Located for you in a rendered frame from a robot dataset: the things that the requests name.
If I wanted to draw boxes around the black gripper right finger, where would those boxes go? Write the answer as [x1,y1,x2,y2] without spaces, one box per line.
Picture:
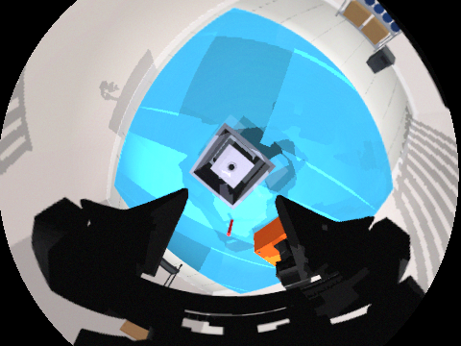
[274,195,376,281]

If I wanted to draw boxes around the white square plate with hole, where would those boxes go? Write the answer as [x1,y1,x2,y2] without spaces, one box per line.
[210,144,255,188]

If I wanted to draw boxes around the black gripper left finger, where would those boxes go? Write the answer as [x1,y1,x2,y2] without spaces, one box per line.
[80,188,188,277]

